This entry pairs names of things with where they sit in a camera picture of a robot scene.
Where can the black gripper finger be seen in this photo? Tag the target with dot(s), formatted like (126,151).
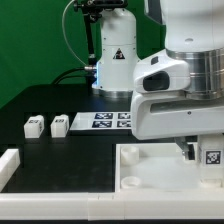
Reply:
(188,150)

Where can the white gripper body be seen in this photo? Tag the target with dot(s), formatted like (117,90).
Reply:
(169,114)

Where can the white square tabletop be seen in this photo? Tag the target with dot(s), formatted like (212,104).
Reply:
(157,166)

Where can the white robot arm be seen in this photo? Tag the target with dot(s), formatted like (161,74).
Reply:
(178,91)

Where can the white sheet with AprilTags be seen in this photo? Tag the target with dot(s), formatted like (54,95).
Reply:
(101,121)

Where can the white U-shaped obstacle fence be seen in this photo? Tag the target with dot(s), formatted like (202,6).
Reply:
(201,203)

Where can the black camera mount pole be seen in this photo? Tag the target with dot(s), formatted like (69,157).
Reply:
(92,12)

